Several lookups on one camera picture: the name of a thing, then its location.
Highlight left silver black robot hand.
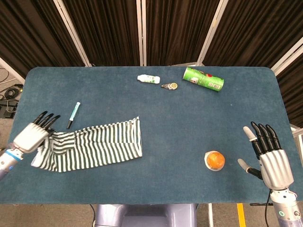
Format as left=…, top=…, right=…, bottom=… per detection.
left=13, top=111, right=62, bottom=154

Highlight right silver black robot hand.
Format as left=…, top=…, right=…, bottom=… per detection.
left=237, top=121, right=295, bottom=191

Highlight green white striped shirt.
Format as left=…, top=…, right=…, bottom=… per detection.
left=30, top=115, right=143, bottom=173

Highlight black floor device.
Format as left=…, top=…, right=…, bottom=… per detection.
left=0, top=99, right=18, bottom=118

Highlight green white marker pen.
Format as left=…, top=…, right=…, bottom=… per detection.
left=66, top=102, right=81, bottom=130

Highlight yellow floor tape strip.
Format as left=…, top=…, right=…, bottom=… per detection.
left=236, top=202, right=246, bottom=227

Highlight dark brown pleated curtain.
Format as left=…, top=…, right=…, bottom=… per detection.
left=276, top=53, right=303, bottom=128
left=203, top=0, right=303, bottom=68
left=0, top=0, right=86, bottom=79
left=62, top=0, right=144, bottom=67
left=144, top=0, right=222, bottom=66

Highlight white table leg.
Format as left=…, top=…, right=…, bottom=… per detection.
left=207, top=203, right=214, bottom=227

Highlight green chips can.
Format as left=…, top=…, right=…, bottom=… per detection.
left=182, top=67, right=224, bottom=92

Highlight small white bottle green label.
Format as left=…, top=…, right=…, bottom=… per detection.
left=137, top=74, right=160, bottom=84

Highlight correction tape dispenser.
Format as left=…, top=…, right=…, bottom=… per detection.
left=161, top=82, right=178, bottom=91

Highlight lavender robot torso base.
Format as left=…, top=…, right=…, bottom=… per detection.
left=94, top=203, right=198, bottom=227

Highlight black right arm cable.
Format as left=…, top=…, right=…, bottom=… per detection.
left=264, top=189, right=272, bottom=227

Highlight white metal frame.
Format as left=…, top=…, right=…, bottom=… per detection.
left=291, top=126, right=303, bottom=152

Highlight black floor cable coil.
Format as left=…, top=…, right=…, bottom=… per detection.
left=3, top=84, right=24, bottom=100

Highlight white partition post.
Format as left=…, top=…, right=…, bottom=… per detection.
left=53, top=0, right=92, bottom=67
left=271, top=42, right=303, bottom=77
left=136, top=0, right=147, bottom=67
left=197, top=0, right=230, bottom=67
left=0, top=56, right=26, bottom=85

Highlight black cable beside torso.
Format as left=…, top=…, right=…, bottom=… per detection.
left=89, top=204, right=96, bottom=227

